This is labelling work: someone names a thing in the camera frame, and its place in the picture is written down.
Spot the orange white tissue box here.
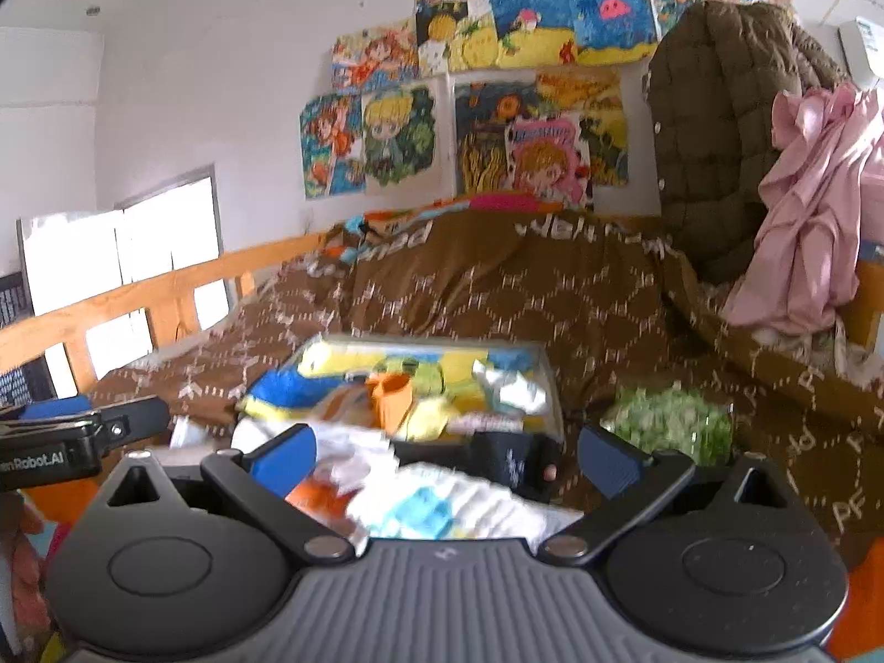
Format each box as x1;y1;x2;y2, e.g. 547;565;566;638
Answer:
286;425;581;548

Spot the bag of green paper stars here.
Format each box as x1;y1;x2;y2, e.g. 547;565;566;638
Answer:
601;383;734;467

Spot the orange cloth pouch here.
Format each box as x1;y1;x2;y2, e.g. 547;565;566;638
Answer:
366;373;413;435

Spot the brown PF patterned duvet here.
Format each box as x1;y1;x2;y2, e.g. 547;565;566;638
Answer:
91;209;882;566

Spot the pink anime girl poster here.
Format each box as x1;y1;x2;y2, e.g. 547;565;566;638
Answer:
505;112;592;209

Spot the orange hair mermaid poster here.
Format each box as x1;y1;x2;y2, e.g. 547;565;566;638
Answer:
299;94;366;201

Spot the pink cloth garment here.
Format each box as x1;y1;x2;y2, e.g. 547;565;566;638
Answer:
720;84;882;335

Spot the blonde boy green poster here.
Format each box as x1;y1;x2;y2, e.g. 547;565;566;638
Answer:
361;82;439;196

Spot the dark sunflower painting poster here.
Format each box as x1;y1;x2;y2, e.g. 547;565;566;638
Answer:
454;69;629;208

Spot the olive green quilted jacket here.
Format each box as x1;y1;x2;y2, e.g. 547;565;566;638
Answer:
648;0;846;285

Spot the blue sea painting poster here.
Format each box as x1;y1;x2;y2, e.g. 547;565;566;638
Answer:
448;0;658;72

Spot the white air conditioner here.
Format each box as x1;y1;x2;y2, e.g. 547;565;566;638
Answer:
838;17;884;90

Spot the wooden bed rail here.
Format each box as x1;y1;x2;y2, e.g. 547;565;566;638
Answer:
2;232;325;393

